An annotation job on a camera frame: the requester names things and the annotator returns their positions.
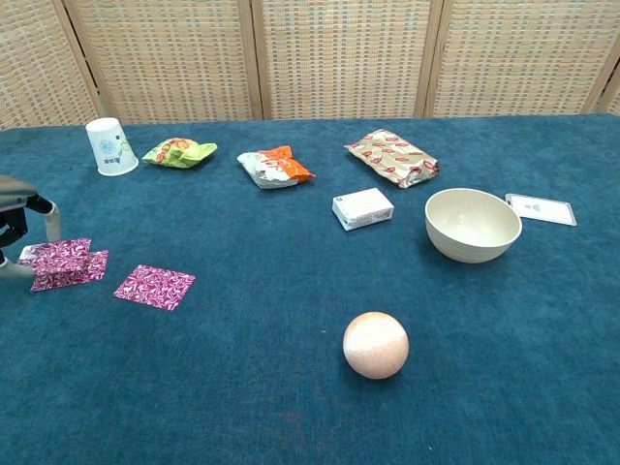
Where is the pink patterned paper square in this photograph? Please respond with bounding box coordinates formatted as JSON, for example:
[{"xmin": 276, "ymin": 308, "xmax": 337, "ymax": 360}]
[
  {"xmin": 17, "ymin": 237, "xmax": 93, "ymax": 277},
  {"xmin": 112, "ymin": 263, "xmax": 197, "ymax": 312},
  {"xmin": 30, "ymin": 250, "xmax": 109, "ymax": 294}
]

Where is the peach ball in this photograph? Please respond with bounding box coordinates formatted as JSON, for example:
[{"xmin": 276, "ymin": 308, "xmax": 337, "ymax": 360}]
[{"xmin": 342, "ymin": 311, "xmax": 411, "ymax": 381}]

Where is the woven folding screen panel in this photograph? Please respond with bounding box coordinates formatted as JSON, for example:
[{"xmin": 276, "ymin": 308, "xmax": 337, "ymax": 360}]
[
  {"xmin": 424, "ymin": 0, "xmax": 620, "ymax": 118},
  {"xmin": 62, "ymin": 0, "xmax": 264, "ymax": 124},
  {"xmin": 0, "ymin": 0, "xmax": 106, "ymax": 131},
  {"xmin": 583, "ymin": 62, "xmax": 620, "ymax": 115},
  {"xmin": 249, "ymin": 0, "xmax": 445, "ymax": 121}
]

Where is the white card in holder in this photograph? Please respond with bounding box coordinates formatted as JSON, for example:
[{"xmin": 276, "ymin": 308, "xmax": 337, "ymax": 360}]
[{"xmin": 504, "ymin": 192, "xmax": 578, "ymax": 228}]

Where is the cream bowl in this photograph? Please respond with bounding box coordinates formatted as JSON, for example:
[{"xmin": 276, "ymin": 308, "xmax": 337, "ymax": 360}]
[{"xmin": 424, "ymin": 187, "xmax": 523, "ymax": 264}]

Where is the orange white snack bag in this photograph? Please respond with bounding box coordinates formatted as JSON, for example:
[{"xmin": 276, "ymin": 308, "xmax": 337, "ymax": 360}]
[{"xmin": 236, "ymin": 145, "xmax": 317, "ymax": 191}]

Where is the blue carpet table cover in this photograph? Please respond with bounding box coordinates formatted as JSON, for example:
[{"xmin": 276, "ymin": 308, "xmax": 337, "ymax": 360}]
[{"xmin": 0, "ymin": 111, "xmax": 620, "ymax": 465}]

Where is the gold red-print snack package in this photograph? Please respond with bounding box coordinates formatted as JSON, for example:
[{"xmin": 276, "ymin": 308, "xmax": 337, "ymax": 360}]
[{"xmin": 344, "ymin": 128, "xmax": 441, "ymax": 190}]

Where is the white paper cup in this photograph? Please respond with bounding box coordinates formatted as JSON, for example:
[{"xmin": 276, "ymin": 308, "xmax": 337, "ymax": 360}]
[{"xmin": 84, "ymin": 117, "xmax": 140, "ymax": 177}]

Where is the small white cardboard box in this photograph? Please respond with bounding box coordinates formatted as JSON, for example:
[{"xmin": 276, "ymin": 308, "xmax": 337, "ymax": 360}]
[{"xmin": 331, "ymin": 187, "xmax": 395, "ymax": 232}]

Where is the green snack bag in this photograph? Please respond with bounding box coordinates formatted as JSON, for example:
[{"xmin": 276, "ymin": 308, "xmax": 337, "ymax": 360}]
[{"xmin": 141, "ymin": 137, "xmax": 219, "ymax": 171}]

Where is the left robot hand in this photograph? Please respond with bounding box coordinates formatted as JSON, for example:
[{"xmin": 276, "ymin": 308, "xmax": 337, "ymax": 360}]
[{"xmin": 0, "ymin": 174, "xmax": 63, "ymax": 280}]

